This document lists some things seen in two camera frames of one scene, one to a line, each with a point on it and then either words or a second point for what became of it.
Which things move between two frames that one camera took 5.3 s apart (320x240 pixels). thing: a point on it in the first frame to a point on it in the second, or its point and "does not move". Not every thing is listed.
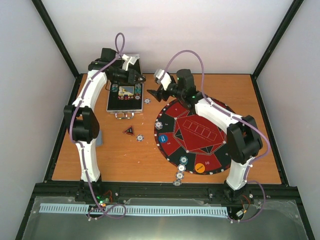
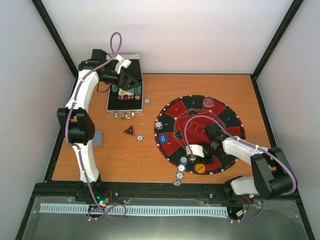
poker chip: (177, 183) does not move
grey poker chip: (158, 124) does not move
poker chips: (179, 175) does not move
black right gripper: (158, 94) to (209, 161)
